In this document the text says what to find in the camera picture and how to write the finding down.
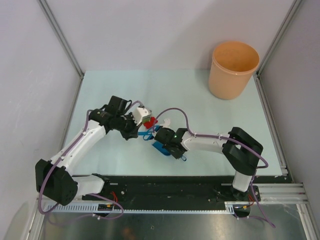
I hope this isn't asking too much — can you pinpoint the purple cable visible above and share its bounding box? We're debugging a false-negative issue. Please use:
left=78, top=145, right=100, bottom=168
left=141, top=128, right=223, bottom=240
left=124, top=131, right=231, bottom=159
left=148, top=107, right=276, bottom=229
left=37, top=100, right=146, bottom=226

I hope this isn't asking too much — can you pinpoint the blue hand brush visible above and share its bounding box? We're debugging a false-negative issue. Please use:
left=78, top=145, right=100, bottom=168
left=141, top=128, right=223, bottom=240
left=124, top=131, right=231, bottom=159
left=138, top=131, right=157, bottom=141

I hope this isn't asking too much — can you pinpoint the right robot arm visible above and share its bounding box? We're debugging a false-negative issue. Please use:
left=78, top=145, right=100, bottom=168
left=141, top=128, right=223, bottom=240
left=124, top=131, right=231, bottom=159
left=154, top=127, right=264, bottom=201

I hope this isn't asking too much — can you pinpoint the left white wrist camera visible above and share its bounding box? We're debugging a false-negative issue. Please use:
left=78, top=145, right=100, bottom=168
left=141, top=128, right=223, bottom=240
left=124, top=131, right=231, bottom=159
left=132, top=107, right=152, bottom=126

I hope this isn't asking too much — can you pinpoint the orange plastic bucket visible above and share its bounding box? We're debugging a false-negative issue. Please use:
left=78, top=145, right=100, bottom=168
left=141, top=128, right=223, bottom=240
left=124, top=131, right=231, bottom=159
left=208, top=41, right=260, bottom=100

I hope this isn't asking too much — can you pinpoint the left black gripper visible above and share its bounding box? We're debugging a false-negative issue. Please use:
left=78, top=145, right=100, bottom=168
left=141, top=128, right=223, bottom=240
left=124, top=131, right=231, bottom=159
left=115, top=112, right=143, bottom=141

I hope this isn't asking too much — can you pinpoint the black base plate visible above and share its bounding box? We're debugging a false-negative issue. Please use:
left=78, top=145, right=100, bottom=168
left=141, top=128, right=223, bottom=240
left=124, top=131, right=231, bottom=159
left=82, top=174, right=261, bottom=218

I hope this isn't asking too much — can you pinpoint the grey cable duct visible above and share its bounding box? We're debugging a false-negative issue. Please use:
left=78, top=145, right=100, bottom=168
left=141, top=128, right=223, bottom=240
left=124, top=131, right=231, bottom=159
left=42, top=201, right=236, bottom=216

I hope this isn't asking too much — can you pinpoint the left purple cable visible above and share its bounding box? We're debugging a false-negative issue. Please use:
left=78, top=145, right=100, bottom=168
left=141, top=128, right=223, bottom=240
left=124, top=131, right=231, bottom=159
left=37, top=100, right=146, bottom=226

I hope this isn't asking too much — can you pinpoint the blue plastic dustpan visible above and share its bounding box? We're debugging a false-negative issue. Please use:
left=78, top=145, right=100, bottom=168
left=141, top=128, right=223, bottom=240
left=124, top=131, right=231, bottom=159
left=152, top=141, right=187, bottom=162

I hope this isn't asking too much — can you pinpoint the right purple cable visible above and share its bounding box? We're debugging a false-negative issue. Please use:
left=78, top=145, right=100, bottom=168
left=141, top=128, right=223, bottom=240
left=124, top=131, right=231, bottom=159
left=148, top=107, right=276, bottom=229

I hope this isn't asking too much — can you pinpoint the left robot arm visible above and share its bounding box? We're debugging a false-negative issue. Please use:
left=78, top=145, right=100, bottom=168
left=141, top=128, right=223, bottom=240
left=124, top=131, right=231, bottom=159
left=35, top=95, right=151, bottom=209

